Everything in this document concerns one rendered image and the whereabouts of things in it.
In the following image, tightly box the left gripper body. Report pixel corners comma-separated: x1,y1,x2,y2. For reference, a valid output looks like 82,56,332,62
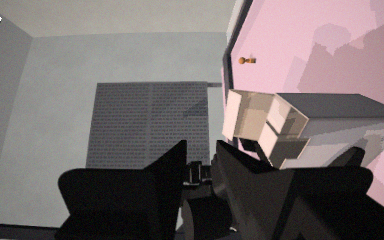
238,137,272,166

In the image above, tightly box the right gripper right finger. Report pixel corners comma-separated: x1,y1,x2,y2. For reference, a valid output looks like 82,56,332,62
216,140,374,240

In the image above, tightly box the white paper carton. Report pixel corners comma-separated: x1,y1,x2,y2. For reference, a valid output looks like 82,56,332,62
222,89,384,169

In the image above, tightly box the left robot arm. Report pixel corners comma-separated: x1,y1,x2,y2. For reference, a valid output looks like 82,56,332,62
180,154,240,240

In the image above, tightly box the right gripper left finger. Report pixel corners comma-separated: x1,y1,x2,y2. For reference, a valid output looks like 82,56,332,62
58,140,187,240

